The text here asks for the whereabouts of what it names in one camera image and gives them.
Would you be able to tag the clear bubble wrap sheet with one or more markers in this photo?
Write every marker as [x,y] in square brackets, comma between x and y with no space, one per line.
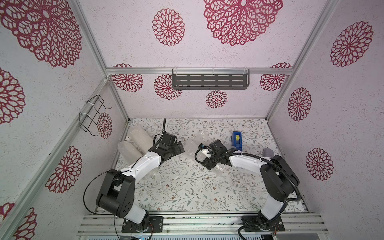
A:
[191,146]

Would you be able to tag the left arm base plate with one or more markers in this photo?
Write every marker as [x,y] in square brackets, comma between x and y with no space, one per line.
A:
[153,223]

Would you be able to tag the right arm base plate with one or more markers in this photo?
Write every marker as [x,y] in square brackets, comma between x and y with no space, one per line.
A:
[260,224]

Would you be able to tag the blue tape dispenser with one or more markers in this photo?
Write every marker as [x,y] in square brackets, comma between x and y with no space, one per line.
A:
[237,140]

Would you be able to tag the black wire wall rack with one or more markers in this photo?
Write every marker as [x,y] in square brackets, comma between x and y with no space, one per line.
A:
[96,121]

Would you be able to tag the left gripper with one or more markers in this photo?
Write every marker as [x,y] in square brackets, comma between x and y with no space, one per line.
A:
[178,148]

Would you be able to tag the grey slotted wall shelf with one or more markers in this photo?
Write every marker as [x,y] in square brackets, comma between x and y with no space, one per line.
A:
[213,80]

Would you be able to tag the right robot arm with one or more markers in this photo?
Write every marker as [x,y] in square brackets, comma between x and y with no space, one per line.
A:
[280,182]

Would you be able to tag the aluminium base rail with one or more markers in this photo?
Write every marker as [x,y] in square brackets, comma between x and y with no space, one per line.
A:
[219,223]

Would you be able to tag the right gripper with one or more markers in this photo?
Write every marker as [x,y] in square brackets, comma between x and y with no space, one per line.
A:
[212,156]

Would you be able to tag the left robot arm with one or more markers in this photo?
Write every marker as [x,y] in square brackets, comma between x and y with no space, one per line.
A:
[117,192]

